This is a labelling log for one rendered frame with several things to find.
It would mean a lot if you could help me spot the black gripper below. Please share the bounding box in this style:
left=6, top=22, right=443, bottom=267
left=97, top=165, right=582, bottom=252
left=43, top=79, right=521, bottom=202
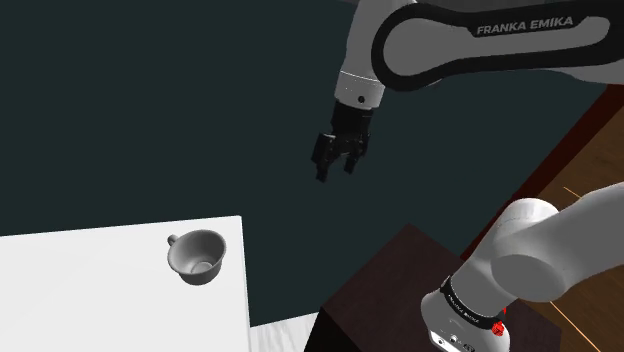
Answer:
left=310, top=100, right=375, bottom=184

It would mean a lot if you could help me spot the dark robot stand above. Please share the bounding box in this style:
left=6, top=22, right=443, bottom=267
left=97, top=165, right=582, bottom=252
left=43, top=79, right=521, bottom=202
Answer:
left=303, top=223, right=563, bottom=352

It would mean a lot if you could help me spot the white table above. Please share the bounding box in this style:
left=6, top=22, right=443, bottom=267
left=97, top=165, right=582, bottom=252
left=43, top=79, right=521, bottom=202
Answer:
left=0, top=214, right=253, bottom=352

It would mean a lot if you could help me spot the white cup with handle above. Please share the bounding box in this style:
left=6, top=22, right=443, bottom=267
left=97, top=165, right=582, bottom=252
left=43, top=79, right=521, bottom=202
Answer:
left=166, top=228, right=228, bottom=287

